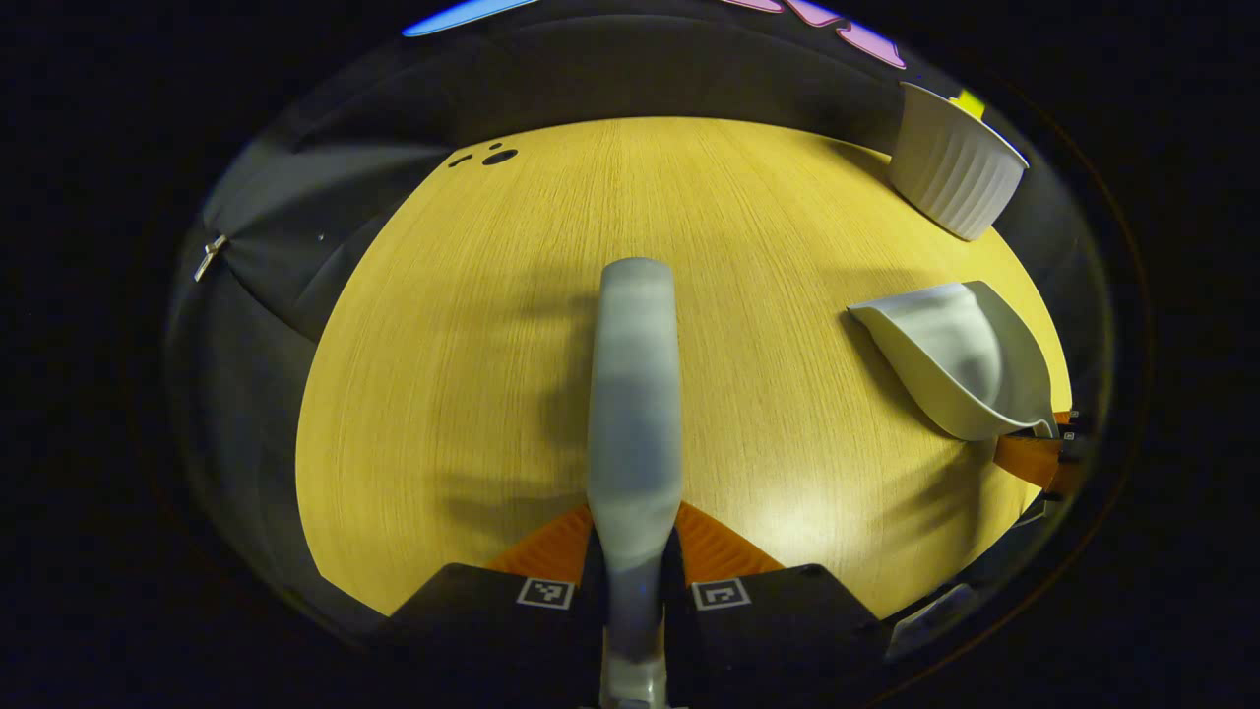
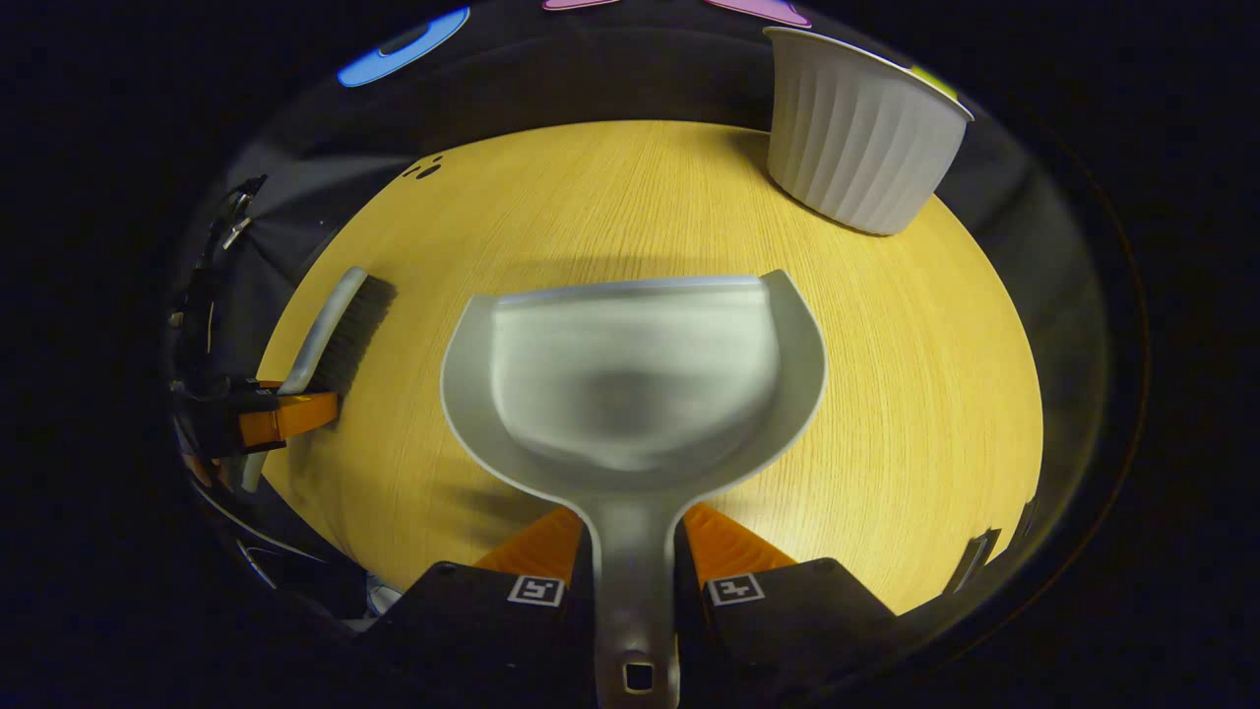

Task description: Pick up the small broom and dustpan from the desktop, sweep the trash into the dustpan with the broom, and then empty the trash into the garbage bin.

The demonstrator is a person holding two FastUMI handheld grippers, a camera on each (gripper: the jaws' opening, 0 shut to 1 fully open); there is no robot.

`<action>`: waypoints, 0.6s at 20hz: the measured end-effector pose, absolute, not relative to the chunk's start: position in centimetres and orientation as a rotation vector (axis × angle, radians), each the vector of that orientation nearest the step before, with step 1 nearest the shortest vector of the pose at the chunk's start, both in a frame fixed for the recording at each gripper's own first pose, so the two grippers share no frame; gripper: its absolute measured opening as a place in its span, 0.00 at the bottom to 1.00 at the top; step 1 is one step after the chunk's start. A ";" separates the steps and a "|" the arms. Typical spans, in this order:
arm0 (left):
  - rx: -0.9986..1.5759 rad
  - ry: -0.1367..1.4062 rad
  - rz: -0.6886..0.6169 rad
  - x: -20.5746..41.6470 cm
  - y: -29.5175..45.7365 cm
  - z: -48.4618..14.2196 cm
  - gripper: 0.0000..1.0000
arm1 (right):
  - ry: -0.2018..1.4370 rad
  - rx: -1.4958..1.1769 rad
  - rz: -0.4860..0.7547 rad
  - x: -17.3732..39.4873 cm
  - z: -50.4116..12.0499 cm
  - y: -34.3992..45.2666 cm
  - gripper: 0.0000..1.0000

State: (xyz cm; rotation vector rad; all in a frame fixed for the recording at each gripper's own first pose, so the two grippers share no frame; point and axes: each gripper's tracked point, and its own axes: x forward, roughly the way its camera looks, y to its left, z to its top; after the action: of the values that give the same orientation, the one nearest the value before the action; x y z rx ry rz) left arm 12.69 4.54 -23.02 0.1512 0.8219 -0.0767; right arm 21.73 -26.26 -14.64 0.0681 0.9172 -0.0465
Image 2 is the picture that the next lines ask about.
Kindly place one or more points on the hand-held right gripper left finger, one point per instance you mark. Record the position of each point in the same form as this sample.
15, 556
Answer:
472, 640

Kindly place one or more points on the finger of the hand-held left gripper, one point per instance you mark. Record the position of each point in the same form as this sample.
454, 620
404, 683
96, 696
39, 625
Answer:
290, 418

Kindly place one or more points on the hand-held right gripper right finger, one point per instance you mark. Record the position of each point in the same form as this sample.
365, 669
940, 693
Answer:
787, 630

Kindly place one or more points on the small grey broom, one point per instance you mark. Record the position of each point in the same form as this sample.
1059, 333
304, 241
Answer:
330, 330

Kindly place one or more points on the white dustpan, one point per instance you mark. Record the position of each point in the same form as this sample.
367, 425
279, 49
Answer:
640, 394

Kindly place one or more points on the white ribbed garbage bin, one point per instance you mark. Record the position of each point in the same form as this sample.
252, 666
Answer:
856, 138

